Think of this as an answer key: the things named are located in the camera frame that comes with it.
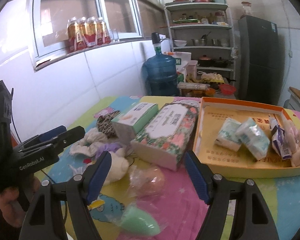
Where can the green white tissue box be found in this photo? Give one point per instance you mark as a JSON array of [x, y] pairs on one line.
[[132, 120]]

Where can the blue water jug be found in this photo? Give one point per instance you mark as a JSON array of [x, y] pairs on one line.
[[160, 74]]

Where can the pink plastic container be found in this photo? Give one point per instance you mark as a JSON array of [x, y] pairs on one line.
[[191, 69]]

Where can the leopard print scrunchie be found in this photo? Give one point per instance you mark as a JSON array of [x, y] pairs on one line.
[[105, 125]]

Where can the orange shallow cardboard box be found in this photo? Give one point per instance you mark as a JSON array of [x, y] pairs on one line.
[[240, 164]]

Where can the orange drink bottle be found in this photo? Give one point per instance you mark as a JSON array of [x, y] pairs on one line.
[[103, 36], [81, 33], [91, 31], [75, 37]]

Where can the aluminium window frame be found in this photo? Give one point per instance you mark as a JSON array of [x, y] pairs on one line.
[[62, 27]]

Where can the noodle bundle package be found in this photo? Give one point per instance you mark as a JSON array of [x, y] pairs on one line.
[[193, 86]]

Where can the orange sponge in bag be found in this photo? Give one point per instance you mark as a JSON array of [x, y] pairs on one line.
[[145, 182]]

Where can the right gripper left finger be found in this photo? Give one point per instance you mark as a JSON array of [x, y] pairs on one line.
[[44, 219]]

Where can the black wok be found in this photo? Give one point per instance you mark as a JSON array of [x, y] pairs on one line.
[[223, 63]]

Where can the cream teddy purple hat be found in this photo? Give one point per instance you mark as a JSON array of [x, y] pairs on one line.
[[119, 164]]

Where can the red plastic colander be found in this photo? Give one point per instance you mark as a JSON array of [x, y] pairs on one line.
[[227, 89]]

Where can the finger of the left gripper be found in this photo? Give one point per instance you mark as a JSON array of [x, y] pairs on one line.
[[58, 143], [44, 136]]

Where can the steel mixing bowl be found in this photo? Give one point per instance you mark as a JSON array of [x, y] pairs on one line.
[[199, 42]]

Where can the white floral scrunchie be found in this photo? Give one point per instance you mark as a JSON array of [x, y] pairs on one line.
[[92, 141]]

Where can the pink plush bunny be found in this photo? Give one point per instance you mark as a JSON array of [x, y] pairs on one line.
[[292, 137]]

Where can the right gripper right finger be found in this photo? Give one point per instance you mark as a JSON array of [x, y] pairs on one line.
[[252, 218]]

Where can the white green tissue packet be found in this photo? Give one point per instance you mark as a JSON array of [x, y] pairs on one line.
[[226, 136]]

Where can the grey kitchen counter cabinet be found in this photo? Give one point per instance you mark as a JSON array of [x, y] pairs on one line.
[[292, 104]]

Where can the white rice sack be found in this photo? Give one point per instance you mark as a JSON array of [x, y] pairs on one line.
[[182, 59]]

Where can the dark grey refrigerator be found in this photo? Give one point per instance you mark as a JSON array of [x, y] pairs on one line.
[[261, 72]]

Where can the purple white snack packet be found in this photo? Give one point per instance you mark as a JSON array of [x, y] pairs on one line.
[[278, 141]]

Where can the clear wrapped tissue packet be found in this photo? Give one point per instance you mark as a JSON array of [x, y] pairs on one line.
[[253, 138]]

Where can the person's left hand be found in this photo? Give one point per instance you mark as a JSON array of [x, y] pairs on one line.
[[12, 211]]

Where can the egg tray in bag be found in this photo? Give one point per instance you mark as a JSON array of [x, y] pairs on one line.
[[211, 77]]

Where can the orange sauce jar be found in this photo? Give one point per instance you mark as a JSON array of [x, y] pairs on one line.
[[210, 92], [197, 93]]

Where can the bunch of bananas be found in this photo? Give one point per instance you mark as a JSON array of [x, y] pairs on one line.
[[191, 79]]

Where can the black water pump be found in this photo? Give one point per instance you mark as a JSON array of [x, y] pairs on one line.
[[156, 39]]

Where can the black clay pot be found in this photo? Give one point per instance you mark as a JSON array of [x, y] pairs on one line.
[[205, 61]]

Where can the floral tissue pack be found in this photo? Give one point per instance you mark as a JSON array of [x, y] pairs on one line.
[[164, 139]]

